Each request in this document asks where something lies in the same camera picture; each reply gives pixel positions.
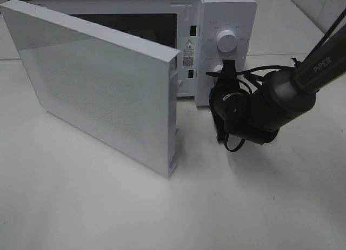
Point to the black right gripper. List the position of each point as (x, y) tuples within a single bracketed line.
[(226, 99)]

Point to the white microwave knob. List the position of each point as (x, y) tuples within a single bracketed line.
[(226, 40), (217, 68)]

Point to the white microwave door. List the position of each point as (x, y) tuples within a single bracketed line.
[(119, 88)]

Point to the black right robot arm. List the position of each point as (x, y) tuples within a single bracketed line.
[(282, 95)]

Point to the white warning label sticker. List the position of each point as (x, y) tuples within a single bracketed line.
[(189, 51)]

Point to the white microwave oven body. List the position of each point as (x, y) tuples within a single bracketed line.
[(161, 24)]

